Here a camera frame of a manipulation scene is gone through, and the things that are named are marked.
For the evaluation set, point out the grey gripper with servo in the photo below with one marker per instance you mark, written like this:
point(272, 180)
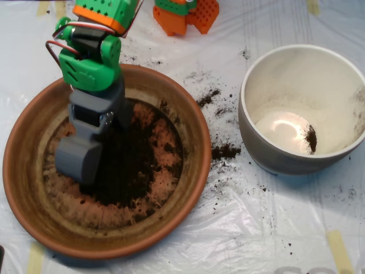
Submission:
point(85, 115)

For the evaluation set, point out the dark soil pile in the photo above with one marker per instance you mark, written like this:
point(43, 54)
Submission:
point(128, 171)

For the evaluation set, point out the dark soil heap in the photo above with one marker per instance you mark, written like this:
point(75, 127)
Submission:
point(312, 138)

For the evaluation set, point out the terracotta clay saucer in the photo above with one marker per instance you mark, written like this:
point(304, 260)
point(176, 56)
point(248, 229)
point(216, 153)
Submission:
point(25, 171)

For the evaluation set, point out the large spilled soil clump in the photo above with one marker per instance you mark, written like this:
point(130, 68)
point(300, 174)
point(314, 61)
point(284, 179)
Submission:
point(223, 151)

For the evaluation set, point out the white ceramic pot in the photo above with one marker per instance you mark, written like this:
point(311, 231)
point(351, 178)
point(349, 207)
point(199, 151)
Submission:
point(256, 154)

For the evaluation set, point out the beige masking tape strip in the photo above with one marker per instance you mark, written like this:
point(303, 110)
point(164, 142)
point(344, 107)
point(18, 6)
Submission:
point(34, 259)
point(60, 10)
point(312, 7)
point(338, 251)
point(42, 8)

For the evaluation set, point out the clear plastic cover sheet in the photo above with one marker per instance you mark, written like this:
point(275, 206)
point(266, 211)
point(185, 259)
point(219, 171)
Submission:
point(256, 228)

